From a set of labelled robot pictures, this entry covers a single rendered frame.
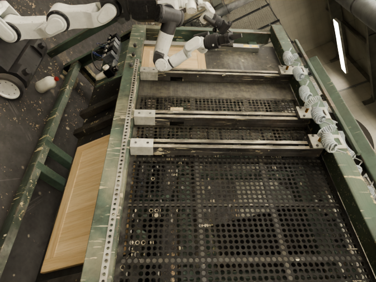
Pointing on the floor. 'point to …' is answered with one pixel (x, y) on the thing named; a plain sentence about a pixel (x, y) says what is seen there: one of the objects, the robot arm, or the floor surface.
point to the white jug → (46, 84)
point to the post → (76, 39)
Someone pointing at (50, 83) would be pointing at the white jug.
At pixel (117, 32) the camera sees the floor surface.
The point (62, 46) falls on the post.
